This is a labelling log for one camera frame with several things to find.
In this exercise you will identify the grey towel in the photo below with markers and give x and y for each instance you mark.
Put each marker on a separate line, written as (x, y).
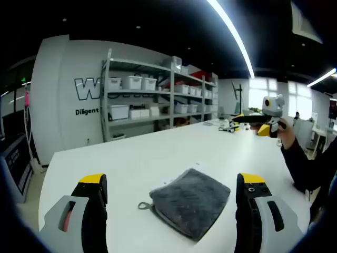
(189, 200)

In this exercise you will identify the person's right hand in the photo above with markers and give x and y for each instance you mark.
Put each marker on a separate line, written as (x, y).
(287, 135)

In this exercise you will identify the green potted plant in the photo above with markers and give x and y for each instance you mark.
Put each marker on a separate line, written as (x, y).
(254, 108)

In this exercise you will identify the bright window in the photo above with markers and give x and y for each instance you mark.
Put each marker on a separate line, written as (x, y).
(263, 95)
(298, 100)

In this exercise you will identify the yellow black tool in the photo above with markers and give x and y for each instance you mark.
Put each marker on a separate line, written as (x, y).
(231, 127)

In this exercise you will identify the white office desk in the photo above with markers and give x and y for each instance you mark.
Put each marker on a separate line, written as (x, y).
(319, 134)

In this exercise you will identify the short ceiling light strip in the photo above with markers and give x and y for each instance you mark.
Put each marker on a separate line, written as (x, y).
(322, 77)

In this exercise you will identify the white framed computer monitor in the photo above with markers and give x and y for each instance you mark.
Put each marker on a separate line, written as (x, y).
(18, 168)

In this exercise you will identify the grey metal shelving unit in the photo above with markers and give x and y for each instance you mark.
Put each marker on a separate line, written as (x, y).
(172, 105)

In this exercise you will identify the long ceiling light strip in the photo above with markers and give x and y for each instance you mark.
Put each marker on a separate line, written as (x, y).
(215, 3)

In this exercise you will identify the rows of white storage bins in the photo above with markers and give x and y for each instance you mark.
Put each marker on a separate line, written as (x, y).
(131, 82)

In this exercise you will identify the pink hanging item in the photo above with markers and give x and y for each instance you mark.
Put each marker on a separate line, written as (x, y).
(26, 97)

